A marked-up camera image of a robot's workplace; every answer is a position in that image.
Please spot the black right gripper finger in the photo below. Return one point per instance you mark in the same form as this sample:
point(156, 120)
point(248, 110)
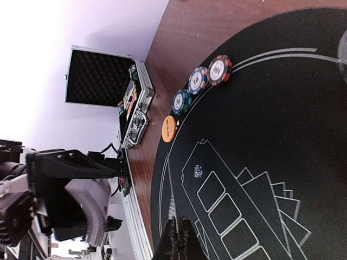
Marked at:
point(178, 241)

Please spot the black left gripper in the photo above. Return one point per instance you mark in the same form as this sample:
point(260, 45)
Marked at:
point(21, 185)

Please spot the orange round blind button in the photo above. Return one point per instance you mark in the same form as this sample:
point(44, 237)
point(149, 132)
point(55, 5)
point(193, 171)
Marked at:
point(169, 128)

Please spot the green poker chip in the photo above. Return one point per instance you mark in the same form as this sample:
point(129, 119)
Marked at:
point(182, 101)

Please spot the blue white chip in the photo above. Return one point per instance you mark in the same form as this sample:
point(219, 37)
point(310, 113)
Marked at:
point(198, 80)

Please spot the red chip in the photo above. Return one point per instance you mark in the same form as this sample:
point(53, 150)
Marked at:
point(219, 70)

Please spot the clear round dealer button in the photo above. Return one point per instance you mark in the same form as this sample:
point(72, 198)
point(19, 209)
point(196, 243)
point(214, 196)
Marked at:
point(342, 55)

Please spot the blue playing card deck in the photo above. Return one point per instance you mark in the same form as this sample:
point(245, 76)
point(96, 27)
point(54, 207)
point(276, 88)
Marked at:
point(93, 195)

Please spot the round black poker mat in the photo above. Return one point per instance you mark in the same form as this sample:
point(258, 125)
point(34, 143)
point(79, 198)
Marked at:
point(258, 164)

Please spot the aluminium poker case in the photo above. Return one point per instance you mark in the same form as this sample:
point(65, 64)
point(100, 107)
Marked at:
point(105, 78)

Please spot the aluminium front rail frame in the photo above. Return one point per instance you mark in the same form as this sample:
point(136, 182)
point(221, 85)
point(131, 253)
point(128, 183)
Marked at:
point(137, 231)

